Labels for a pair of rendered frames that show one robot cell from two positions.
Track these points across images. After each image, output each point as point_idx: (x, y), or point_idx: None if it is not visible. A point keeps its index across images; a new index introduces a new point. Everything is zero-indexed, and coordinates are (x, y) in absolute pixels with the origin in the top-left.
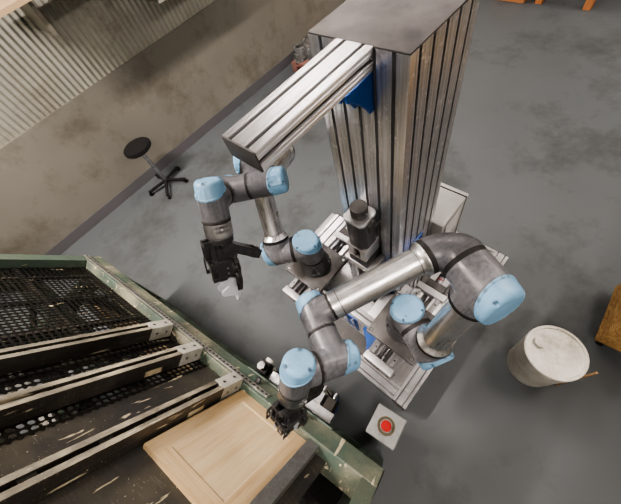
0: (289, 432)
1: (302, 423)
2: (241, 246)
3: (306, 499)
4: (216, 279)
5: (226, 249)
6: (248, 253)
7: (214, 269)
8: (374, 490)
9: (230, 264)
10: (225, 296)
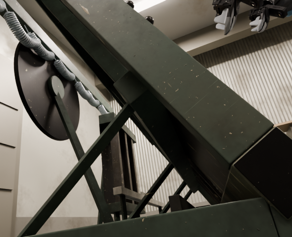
0: (218, 1)
1: (229, 1)
2: (273, 5)
3: (185, 204)
4: (250, 13)
5: (264, 6)
6: (276, 7)
7: (251, 9)
8: (266, 117)
9: (261, 7)
10: (250, 24)
